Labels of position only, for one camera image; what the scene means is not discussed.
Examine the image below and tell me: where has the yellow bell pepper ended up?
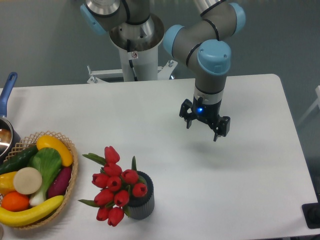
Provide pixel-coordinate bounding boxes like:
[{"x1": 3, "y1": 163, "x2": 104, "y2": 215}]
[{"x1": 0, "y1": 171, "x2": 17, "y2": 196}]

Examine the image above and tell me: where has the purple sweet potato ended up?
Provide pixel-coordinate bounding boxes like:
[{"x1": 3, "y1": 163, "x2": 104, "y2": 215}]
[{"x1": 47, "y1": 167, "x2": 72, "y2": 199}]

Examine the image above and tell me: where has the white furniture leg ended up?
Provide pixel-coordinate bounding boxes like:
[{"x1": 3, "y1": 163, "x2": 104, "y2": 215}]
[{"x1": 297, "y1": 85, "x2": 320, "y2": 126}]

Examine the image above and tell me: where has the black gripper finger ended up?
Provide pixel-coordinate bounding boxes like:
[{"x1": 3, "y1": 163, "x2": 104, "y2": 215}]
[
  {"x1": 179, "y1": 99, "x2": 196, "y2": 129},
  {"x1": 209, "y1": 116, "x2": 231, "y2": 142}
]

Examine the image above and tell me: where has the black cable on pedestal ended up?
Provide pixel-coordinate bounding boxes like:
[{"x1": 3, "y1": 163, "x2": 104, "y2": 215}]
[{"x1": 126, "y1": 39, "x2": 139, "y2": 82}]

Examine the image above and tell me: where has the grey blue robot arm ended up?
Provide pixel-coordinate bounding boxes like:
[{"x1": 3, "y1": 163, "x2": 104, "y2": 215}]
[{"x1": 80, "y1": 0, "x2": 246, "y2": 138}]

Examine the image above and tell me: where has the yellow banana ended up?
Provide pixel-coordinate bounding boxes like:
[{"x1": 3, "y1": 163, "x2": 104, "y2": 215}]
[{"x1": 0, "y1": 195, "x2": 64, "y2": 227}]

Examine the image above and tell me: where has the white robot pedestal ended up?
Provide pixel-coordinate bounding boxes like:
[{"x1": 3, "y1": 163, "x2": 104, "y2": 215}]
[{"x1": 87, "y1": 13, "x2": 178, "y2": 84}]

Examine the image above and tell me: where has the green bok choy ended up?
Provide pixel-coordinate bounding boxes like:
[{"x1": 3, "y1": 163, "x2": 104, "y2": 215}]
[{"x1": 28, "y1": 147, "x2": 62, "y2": 207}]

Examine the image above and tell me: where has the beige round disc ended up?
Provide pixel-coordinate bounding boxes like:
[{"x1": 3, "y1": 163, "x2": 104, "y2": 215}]
[{"x1": 13, "y1": 167, "x2": 43, "y2": 195}]

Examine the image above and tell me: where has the red tulip bouquet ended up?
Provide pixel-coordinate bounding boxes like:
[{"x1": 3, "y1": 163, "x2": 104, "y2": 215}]
[{"x1": 79, "y1": 146, "x2": 147, "y2": 227}]

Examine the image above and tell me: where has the black device at table edge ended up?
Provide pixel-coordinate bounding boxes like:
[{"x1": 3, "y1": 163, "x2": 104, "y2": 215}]
[{"x1": 301, "y1": 202, "x2": 320, "y2": 229}]

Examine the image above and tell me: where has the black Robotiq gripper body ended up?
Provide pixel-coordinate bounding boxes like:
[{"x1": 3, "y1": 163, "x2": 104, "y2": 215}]
[{"x1": 190, "y1": 97, "x2": 222, "y2": 131}]

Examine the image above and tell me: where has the woven wicker basket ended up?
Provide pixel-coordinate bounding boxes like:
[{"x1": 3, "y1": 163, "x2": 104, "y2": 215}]
[{"x1": 0, "y1": 131, "x2": 79, "y2": 230}]

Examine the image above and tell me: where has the green cucumber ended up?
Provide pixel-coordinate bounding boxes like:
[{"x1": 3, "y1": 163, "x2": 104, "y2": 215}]
[{"x1": 0, "y1": 145, "x2": 38, "y2": 175}]

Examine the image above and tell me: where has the blue handled saucepan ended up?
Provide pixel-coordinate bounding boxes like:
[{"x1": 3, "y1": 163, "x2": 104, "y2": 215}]
[{"x1": 0, "y1": 72, "x2": 21, "y2": 164}]

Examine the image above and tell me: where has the orange fruit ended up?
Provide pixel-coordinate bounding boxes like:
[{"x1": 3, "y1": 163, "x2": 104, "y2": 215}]
[{"x1": 1, "y1": 191, "x2": 29, "y2": 212}]

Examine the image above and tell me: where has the dark grey ribbed vase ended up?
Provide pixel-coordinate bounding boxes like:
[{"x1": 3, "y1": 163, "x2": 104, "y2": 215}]
[{"x1": 128, "y1": 171, "x2": 155, "y2": 220}]

